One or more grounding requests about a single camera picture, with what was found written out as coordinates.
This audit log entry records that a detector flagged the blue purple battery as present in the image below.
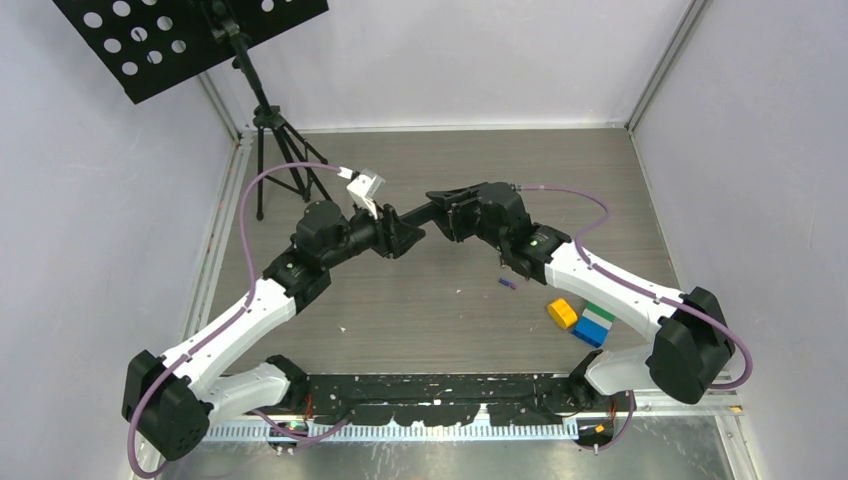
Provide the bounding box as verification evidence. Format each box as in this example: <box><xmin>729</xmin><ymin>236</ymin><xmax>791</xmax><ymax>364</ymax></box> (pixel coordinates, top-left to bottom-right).
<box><xmin>498</xmin><ymin>278</ymin><xmax>518</xmax><ymax>290</ymax></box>

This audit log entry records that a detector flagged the blue green white brick stack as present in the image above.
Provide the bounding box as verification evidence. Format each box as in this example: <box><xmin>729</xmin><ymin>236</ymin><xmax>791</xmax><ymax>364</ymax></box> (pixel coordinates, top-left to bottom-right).
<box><xmin>572</xmin><ymin>302</ymin><xmax>616</xmax><ymax>348</ymax></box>

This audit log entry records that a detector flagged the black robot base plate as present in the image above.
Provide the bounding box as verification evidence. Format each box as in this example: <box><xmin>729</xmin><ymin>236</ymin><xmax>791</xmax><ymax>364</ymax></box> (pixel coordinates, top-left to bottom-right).
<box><xmin>264</xmin><ymin>372</ymin><xmax>617</xmax><ymax>439</ymax></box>

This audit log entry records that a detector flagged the black music stand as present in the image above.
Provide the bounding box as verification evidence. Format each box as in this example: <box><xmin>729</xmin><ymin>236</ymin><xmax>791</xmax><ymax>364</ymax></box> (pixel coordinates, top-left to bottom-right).
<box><xmin>51</xmin><ymin>0</ymin><xmax>335</xmax><ymax>222</ymax></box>

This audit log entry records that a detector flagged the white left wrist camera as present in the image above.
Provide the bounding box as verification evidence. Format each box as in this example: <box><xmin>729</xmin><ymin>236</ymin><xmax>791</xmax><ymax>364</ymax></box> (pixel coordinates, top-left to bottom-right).
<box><xmin>338</xmin><ymin>167</ymin><xmax>385</xmax><ymax>220</ymax></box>

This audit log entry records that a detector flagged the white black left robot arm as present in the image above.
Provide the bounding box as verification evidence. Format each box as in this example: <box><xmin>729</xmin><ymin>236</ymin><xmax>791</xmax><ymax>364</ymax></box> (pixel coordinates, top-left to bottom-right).
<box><xmin>122</xmin><ymin>200</ymin><xmax>443</xmax><ymax>462</ymax></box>

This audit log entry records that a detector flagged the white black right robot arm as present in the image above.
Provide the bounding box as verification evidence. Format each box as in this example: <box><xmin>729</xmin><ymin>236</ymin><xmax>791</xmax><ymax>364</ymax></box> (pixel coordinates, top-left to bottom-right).
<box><xmin>426</xmin><ymin>182</ymin><xmax>738</xmax><ymax>411</ymax></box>

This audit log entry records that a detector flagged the yellow toy brick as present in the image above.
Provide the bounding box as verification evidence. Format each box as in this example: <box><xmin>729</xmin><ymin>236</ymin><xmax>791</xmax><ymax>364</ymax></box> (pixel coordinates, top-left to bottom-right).
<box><xmin>547</xmin><ymin>298</ymin><xmax>579</xmax><ymax>330</ymax></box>

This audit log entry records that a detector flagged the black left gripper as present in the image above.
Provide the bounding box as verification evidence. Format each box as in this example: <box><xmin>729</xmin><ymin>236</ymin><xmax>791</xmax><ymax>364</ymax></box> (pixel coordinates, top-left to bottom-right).
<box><xmin>322</xmin><ymin>197</ymin><xmax>424</xmax><ymax>270</ymax></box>

